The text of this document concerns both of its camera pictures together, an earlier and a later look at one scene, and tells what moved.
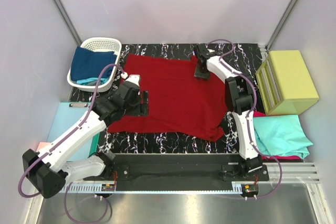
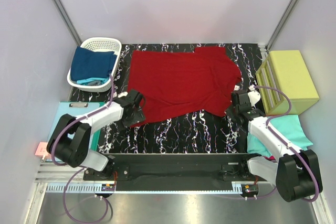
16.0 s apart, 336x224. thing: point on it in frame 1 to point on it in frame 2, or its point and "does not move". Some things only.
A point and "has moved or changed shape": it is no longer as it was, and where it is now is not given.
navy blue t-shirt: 88,64 does not move
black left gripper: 143,103 to 136,115
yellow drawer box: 285,85 does not move
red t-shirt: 179,104 has moved or changed shape
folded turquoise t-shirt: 281,135 does not move
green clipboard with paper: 69,114 does not move
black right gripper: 198,74 to 229,113
